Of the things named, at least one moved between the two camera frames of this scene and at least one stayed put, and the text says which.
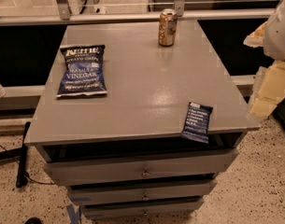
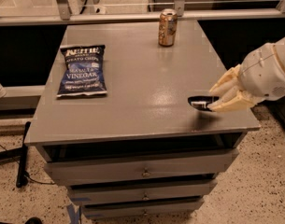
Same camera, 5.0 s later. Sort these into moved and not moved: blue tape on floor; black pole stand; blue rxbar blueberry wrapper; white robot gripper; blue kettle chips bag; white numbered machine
Moved: white robot gripper; blue rxbar blueberry wrapper
Not moved: blue kettle chips bag; blue tape on floor; black pole stand; white numbered machine
